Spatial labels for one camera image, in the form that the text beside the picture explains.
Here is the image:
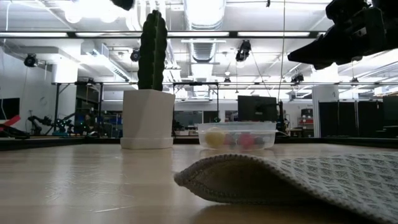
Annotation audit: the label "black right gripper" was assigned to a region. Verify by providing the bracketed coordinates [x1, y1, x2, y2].
[287, 0, 398, 71]

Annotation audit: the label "yellow lemon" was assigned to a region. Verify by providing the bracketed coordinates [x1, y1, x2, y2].
[204, 129, 226, 149]

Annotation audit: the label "clear plastic tupperware container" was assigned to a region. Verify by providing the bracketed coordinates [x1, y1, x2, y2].
[197, 121, 277, 150]

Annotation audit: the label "green cactus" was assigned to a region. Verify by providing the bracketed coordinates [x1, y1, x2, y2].
[137, 9, 169, 92]

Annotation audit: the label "shelf with red bins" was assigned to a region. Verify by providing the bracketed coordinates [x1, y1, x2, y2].
[297, 108, 314, 138]

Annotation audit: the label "black partition panels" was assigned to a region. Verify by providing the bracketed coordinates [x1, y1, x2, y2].
[318, 99, 398, 138]

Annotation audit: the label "black monitor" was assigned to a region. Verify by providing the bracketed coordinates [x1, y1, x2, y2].
[238, 95, 278, 123]

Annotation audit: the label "white hexagonal plant pot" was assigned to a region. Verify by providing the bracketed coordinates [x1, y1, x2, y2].
[120, 89, 176, 150]

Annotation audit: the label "grey waffle cloth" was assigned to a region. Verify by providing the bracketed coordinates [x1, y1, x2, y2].
[173, 152, 398, 224]

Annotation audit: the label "black background frame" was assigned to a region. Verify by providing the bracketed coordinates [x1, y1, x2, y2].
[51, 81, 105, 138]

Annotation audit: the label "black wall screen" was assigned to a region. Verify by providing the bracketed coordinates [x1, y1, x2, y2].
[0, 98, 21, 121]

